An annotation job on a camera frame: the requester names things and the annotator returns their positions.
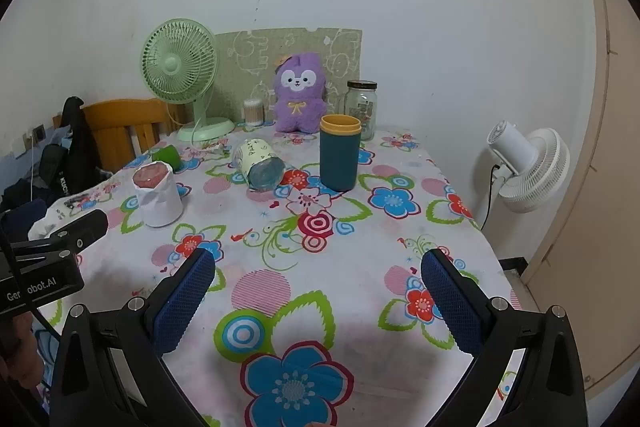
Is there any cotton swab container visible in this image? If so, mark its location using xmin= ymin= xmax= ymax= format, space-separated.
xmin=242 ymin=98 xmax=266 ymax=129

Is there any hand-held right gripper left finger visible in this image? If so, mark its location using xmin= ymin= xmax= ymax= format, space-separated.
xmin=50 ymin=248 xmax=217 ymax=427

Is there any purple plush toy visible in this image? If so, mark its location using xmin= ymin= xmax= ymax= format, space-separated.
xmin=271 ymin=52 xmax=328 ymax=134

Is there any black fan cable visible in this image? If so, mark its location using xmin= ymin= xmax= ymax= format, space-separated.
xmin=482 ymin=163 xmax=503 ymax=228

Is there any patterned paper cup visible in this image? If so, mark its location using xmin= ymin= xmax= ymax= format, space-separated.
xmin=234 ymin=138 xmax=285 ymax=190

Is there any dark cloth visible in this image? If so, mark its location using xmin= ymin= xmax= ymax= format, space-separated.
xmin=0 ymin=179 xmax=51 ymax=238

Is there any small green cup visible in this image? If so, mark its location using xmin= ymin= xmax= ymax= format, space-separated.
xmin=151 ymin=145 xmax=182 ymax=172

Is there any glass jar with dark lid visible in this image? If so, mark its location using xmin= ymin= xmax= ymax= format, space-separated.
xmin=345 ymin=80 xmax=378 ymax=142

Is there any teal cup with yellow rim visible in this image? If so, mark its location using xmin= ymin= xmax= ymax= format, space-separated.
xmin=319 ymin=114 xmax=362 ymax=192

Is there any green desk fan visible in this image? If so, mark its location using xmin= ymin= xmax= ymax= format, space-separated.
xmin=140 ymin=19 xmax=236 ymax=144

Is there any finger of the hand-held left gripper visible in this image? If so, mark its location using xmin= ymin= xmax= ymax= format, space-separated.
xmin=10 ymin=208 xmax=109 ymax=261

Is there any beige door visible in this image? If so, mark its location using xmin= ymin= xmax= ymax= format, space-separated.
xmin=530 ymin=0 xmax=640 ymax=398

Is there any white fan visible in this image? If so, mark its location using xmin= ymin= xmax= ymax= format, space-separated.
xmin=487 ymin=119 xmax=571 ymax=214

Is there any white paper-wrapped pink cup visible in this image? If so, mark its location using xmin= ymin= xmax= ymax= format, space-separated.
xmin=132 ymin=161 xmax=184 ymax=228

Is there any floral tablecloth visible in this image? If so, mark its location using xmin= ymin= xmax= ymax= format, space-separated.
xmin=30 ymin=124 xmax=526 ymax=427

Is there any white printed cloth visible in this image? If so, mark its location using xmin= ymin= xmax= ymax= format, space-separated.
xmin=27 ymin=192 xmax=103 ymax=240

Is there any wooden chair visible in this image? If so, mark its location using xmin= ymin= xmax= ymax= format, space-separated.
xmin=52 ymin=98 xmax=188 ymax=175

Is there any green printed board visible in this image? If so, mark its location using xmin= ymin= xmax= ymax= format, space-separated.
xmin=214 ymin=27 xmax=363 ymax=128

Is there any person's left hand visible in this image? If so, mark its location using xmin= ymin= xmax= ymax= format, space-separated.
xmin=0 ymin=313 xmax=39 ymax=390

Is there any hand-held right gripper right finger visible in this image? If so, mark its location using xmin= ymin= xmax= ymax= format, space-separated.
xmin=420 ymin=248 xmax=590 ymax=427

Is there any black bag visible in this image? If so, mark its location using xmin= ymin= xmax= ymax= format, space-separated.
xmin=37 ymin=96 xmax=103 ymax=202

